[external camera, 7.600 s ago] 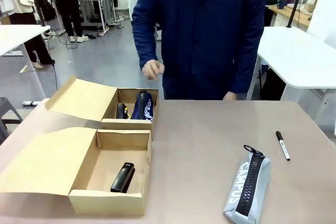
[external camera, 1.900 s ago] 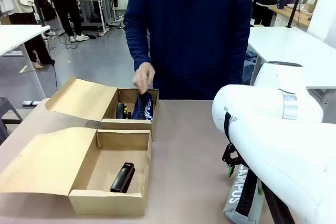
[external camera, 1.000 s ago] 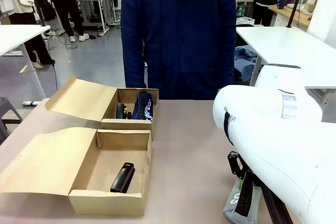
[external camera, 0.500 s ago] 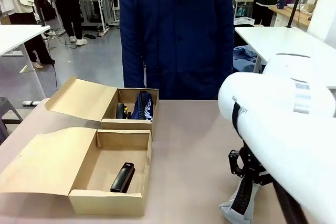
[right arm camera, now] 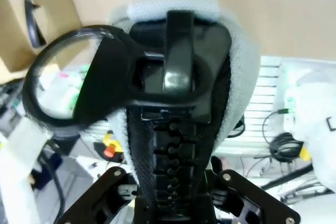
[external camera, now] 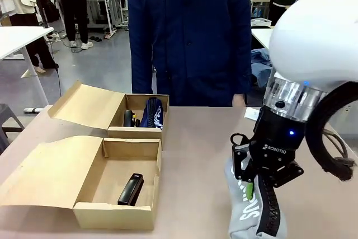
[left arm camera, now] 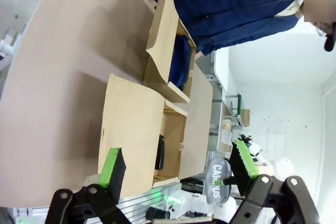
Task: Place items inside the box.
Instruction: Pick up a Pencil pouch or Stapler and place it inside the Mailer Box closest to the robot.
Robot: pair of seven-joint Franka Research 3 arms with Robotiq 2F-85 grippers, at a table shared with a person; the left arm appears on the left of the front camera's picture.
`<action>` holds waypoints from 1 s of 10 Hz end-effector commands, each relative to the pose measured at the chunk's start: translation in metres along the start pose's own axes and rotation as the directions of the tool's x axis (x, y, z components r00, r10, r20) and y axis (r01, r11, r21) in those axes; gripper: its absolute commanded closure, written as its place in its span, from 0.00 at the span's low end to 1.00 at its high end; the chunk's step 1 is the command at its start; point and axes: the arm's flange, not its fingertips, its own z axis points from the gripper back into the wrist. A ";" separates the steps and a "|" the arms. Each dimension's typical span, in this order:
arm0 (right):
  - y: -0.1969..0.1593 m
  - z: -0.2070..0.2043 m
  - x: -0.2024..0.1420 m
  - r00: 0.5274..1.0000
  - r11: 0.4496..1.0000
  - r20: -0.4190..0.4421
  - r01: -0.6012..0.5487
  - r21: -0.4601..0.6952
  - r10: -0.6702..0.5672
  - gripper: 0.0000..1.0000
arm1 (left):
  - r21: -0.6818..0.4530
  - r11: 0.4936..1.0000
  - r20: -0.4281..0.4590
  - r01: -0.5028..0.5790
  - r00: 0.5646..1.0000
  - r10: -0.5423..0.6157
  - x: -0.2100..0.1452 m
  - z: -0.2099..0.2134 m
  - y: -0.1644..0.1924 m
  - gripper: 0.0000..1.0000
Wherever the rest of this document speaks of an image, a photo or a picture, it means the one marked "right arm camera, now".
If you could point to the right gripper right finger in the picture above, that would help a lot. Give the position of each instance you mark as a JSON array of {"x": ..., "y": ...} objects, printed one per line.
[{"x": 249, "y": 200}]

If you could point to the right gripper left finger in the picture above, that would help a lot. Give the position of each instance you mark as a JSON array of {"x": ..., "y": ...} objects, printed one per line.
[{"x": 105, "y": 195}]

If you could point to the grey CAMPUS pencil case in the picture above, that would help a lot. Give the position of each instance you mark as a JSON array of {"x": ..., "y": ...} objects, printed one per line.
[{"x": 237, "y": 64}]

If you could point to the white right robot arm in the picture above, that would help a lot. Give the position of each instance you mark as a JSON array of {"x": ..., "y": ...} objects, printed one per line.
[{"x": 315, "y": 145}]

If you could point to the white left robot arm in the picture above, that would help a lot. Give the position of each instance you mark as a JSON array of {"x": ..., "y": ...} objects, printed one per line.
[{"x": 26, "y": 134}]

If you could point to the yellow red emergency stop button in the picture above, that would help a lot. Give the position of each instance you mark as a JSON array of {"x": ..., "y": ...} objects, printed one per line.
[{"x": 111, "y": 150}]

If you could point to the white slotted panel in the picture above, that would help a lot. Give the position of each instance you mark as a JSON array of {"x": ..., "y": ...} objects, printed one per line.
[{"x": 265, "y": 90}]

